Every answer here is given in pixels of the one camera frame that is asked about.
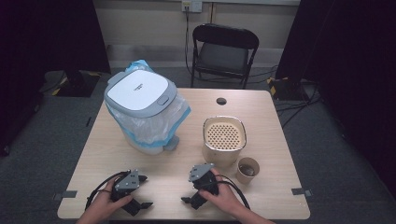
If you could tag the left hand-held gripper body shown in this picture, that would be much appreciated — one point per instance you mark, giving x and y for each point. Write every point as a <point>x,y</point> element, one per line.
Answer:
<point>127,181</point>

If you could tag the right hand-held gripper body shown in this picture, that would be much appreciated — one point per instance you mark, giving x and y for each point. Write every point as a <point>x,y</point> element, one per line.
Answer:
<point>202,177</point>

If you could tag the brown paper cup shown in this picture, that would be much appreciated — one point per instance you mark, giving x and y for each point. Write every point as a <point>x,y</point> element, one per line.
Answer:
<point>243,179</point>

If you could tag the dark drink residue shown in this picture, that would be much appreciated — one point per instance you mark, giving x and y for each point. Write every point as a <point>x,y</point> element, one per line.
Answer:
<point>247,170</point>

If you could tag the beige container with perforated strainer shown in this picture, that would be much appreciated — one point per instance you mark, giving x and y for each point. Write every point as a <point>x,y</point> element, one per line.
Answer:
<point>224,135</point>

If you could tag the grey white pedal trash can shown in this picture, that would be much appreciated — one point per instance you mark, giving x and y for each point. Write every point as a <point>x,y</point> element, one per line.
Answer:
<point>138,90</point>

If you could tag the person's right hand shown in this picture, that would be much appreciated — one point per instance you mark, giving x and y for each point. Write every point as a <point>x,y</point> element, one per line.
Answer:
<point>222,196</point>

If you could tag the person's left hand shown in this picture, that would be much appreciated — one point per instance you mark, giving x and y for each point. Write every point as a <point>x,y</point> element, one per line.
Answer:
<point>107,202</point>

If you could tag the white blue plastic bin liner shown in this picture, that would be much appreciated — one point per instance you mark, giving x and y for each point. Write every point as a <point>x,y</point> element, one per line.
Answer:
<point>149,127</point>

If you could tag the grey tape strip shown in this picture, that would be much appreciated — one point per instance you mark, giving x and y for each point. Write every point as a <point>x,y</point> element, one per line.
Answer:
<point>67,194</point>
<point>301,191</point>

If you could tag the black stand base, yellow tape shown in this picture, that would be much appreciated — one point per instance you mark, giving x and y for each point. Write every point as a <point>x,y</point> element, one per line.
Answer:
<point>77,84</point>
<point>286,88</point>

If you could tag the black folding chair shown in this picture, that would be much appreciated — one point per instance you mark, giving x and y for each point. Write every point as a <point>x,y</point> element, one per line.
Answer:
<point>224,56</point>

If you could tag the dark curtain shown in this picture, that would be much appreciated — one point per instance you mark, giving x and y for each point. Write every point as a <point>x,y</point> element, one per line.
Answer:
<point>46,40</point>
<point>351,62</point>

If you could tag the white wall socket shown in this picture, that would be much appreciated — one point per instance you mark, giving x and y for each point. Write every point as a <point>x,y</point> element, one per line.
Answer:
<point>191,5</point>

